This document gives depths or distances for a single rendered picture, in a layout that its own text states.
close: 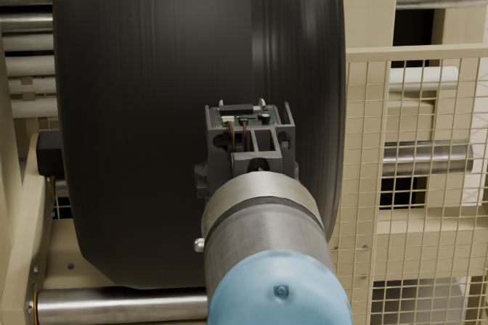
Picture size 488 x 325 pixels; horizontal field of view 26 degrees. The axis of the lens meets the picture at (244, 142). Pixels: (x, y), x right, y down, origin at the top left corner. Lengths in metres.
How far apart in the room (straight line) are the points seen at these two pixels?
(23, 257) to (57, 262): 0.23
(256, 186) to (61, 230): 0.87
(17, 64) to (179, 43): 0.68
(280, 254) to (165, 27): 0.38
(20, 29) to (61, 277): 0.38
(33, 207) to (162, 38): 0.47
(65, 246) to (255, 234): 0.89
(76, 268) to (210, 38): 0.61
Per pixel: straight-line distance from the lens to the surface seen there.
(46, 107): 1.68
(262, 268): 0.67
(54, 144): 1.45
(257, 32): 1.00
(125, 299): 1.29
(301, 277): 0.66
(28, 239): 1.35
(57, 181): 1.52
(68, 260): 1.55
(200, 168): 0.92
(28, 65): 1.65
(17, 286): 1.28
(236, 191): 0.76
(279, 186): 0.76
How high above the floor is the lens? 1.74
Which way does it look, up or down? 31 degrees down
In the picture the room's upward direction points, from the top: straight up
